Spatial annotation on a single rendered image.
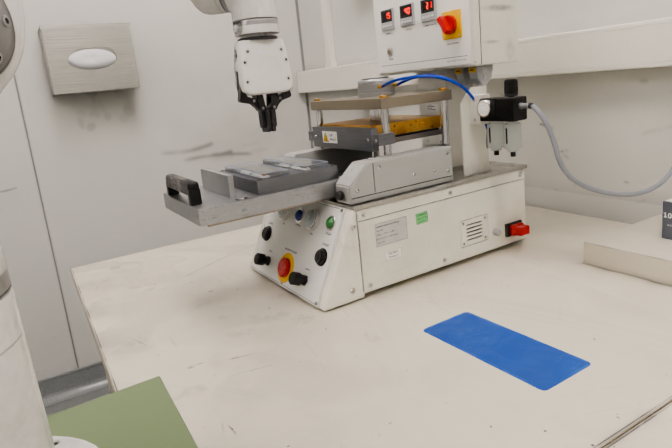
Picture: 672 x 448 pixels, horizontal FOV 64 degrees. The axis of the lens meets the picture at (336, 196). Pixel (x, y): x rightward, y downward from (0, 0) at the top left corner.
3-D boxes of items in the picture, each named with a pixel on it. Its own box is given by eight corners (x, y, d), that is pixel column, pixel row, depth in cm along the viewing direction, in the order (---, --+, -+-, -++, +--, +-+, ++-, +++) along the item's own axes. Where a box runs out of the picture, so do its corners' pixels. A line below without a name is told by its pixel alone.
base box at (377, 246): (426, 218, 151) (422, 157, 148) (539, 245, 120) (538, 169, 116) (249, 268, 125) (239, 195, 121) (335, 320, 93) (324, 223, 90)
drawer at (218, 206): (297, 184, 122) (293, 150, 120) (351, 197, 103) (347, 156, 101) (166, 211, 107) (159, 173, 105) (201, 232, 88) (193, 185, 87)
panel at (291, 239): (252, 268, 123) (274, 189, 123) (318, 308, 98) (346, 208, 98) (244, 267, 122) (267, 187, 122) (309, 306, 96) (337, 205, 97)
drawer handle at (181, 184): (178, 193, 104) (174, 172, 103) (202, 204, 92) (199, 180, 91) (167, 195, 103) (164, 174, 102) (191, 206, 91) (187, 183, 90)
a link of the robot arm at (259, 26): (240, 18, 94) (242, 36, 95) (285, 17, 99) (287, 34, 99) (223, 25, 102) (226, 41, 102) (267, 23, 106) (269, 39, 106)
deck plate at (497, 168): (422, 157, 148) (422, 154, 148) (527, 167, 119) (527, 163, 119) (270, 188, 125) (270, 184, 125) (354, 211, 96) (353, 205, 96)
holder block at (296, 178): (290, 169, 119) (289, 158, 119) (338, 178, 102) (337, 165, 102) (219, 183, 111) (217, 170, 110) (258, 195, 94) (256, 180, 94)
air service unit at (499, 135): (482, 151, 115) (479, 80, 112) (540, 156, 102) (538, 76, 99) (464, 155, 112) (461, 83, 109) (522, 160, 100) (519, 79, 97)
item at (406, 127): (383, 131, 131) (380, 92, 129) (446, 134, 113) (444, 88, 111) (322, 141, 123) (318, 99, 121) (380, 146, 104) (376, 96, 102)
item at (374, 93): (397, 127, 137) (393, 75, 135) (490, 130, 111) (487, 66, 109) (314, 141, 125) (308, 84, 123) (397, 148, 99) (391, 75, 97)
